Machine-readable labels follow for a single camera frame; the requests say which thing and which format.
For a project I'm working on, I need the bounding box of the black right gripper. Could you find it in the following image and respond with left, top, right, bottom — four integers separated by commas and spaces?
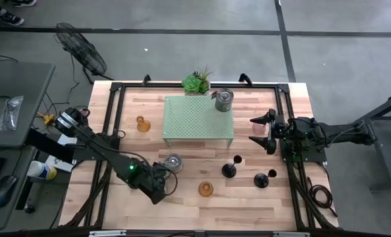
248, 109, 295, 156

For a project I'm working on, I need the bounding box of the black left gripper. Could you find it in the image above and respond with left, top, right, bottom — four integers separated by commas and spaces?
136, 160, 170, 205

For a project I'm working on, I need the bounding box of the pink glass candle holder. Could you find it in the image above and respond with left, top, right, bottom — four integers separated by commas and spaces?
251, 122, 267, 135

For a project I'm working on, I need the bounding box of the silver tin candle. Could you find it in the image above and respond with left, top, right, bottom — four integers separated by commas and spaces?
164, 153, 184, 174
214, 88, 235, 113

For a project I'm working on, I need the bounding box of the black metal candlestick holder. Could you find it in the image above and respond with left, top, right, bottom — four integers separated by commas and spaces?
253, 169, 278, 190
221, 155, 243, 179

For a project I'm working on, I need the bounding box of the amber glass candle holder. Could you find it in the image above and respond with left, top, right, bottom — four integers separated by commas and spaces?
135, 115, 152, 134
197, 180, 215, 198

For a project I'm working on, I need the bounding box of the green perforated metal shelf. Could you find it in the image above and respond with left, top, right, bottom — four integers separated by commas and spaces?
161, 95, 235, 147

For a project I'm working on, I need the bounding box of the white geometric patterned vase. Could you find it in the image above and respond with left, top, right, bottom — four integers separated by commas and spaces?
181, 65, 213, 97

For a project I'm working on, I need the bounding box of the white paper sheet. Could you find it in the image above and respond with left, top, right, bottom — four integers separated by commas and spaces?
45, 154, 74, 174
57, 133, 78, 147

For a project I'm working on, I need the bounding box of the grey metal table stand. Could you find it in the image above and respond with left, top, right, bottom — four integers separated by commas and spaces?
348, 90, 391, 192

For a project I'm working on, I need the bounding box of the white yellow wipes canister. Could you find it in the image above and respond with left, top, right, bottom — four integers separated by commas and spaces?
26, 160, 58, 181

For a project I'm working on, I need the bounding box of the yellow power plug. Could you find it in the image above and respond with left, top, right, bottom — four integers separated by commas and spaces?
37, 111, 57, 126

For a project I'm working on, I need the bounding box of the grey desk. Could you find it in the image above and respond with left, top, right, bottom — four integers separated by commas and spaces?
0, 144, 40, 231

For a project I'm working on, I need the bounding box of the black computer mouse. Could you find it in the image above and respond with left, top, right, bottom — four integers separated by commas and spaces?
0, 174, 18, 209

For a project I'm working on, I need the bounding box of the black floor fan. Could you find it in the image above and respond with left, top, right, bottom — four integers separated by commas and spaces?
53, 22, 115, 85

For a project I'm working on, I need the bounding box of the grey side table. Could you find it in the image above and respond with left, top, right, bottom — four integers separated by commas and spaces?
0, 61, 57, 148

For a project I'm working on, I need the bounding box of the clear plastic bag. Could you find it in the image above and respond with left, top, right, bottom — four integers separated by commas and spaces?
0, 95, 24, 132

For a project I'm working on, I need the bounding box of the person's shoe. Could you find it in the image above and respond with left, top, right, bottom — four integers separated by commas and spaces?
11, 0, 38, 7
0, 11, 25, 27

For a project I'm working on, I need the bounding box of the silver metal bracket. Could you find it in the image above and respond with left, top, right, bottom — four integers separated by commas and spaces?
273, 231, 311, 237
88, 230, 128, 237

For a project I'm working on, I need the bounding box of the coiled black cable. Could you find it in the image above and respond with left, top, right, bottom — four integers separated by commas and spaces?
307, 177, 338, 218

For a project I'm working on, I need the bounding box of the black aluminium table frame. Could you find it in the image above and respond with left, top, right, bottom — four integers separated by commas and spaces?
59, 74, 340, 231

